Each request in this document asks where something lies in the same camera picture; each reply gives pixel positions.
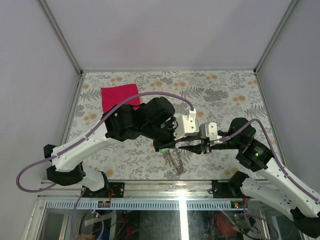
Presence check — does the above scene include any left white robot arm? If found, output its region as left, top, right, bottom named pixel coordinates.
left=46, top=97, right=175, bottom=198

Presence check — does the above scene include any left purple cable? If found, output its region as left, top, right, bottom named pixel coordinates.
left=16, top=91, right=195, bottom=193

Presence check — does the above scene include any aluminium front rail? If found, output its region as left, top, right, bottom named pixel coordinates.
left=37, top=180, right=245, bottom=211

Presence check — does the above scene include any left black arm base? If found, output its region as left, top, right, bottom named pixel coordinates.
left=99, top=182, right=125, bottom=199

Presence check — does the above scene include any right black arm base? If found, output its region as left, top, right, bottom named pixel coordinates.
left=208, top=171, right=249, bottom=199

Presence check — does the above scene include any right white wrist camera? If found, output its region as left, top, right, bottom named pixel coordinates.
left=199, top=122, right=223, bottom=144

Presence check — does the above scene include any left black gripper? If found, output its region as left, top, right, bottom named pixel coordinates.
left=143, top=116, right=185, bottom=152

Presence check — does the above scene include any floral table mat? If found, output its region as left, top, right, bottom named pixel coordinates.
left=67, top=70, right=277, bottom=180

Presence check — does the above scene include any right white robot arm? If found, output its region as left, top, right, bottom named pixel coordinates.
left=174, top=115, right=320, bottom=239

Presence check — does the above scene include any red cloth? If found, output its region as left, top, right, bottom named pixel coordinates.
left=101, top=84, right=139, bottom=113

